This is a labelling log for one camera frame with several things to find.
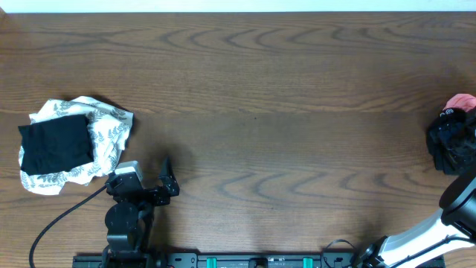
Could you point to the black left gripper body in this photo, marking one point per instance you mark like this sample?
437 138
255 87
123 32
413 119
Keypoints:
158 198

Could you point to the black t-shirt with logo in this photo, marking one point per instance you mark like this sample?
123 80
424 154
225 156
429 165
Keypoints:
450 140

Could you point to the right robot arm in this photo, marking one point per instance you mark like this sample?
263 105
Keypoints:
451 227

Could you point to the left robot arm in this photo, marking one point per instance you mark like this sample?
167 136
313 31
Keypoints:
129 222

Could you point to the white fern-print cloth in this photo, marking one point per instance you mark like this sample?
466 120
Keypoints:
109 128

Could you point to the folded black cloth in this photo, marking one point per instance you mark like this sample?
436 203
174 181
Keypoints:
56 145

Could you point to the pink crumpled cloth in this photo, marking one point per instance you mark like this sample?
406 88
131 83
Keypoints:
465 102

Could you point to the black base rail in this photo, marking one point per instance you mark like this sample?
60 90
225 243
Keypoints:
192 260

